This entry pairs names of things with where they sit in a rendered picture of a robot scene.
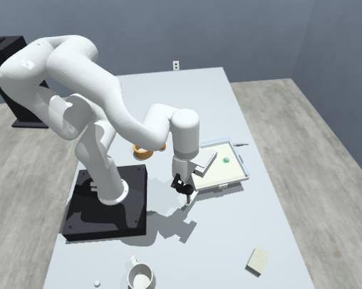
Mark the white mug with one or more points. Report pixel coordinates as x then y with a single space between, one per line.
140 275

